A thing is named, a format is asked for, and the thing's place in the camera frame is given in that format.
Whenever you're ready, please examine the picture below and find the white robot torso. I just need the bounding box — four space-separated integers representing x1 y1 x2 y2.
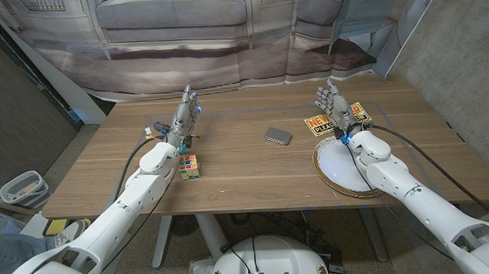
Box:
206 231 332 274

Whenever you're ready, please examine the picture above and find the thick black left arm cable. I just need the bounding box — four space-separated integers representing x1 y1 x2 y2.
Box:
109 134 169 204

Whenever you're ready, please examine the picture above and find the printed sofa room backdrop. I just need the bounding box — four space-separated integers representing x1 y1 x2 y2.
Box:
0 0 455 110

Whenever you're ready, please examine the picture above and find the white grey sneaker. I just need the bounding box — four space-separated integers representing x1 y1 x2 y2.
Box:
51 218 93 249

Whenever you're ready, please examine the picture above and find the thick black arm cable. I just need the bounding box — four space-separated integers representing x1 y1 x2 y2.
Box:
109 134 169 204
368 117 489 236

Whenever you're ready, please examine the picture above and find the yellow black floor object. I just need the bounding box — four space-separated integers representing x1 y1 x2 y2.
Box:
43 219 70 237

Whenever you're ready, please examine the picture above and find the person's blue jeans leg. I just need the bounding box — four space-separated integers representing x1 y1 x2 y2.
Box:
0 213 59 274

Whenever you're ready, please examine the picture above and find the grey plastic basket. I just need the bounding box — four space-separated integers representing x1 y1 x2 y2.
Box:
0 169 53 212

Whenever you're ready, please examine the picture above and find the multicoloured puzzle cube block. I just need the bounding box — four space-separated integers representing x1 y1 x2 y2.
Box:
178 153 202 182

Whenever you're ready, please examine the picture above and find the black round floor fan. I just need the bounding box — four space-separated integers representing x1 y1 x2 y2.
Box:
169 215 199 238

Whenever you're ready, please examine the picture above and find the white table leg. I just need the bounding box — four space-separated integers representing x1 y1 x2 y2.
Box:
195 212 231 262
149 215 176 270
358 206 389 264

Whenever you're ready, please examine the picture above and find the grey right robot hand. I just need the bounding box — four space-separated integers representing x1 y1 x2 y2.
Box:
313 76 362 137

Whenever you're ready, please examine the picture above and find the yellow bumper sticker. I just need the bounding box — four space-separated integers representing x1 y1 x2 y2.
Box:
302 101 373 138

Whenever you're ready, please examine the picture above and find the white gold-rimmed paper plate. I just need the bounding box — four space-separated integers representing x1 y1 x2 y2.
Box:
311 132 385 201

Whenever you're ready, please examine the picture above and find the white backdrop frame post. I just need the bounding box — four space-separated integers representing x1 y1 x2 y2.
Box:
0 0 109 131

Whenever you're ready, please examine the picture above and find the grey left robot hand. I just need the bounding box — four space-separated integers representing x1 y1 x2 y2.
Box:
163 83 205 149

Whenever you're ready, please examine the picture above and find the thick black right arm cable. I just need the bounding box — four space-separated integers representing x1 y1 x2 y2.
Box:
368 117 489 236

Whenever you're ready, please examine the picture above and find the small grey metal case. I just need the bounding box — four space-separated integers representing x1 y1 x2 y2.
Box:
263 126 294 147

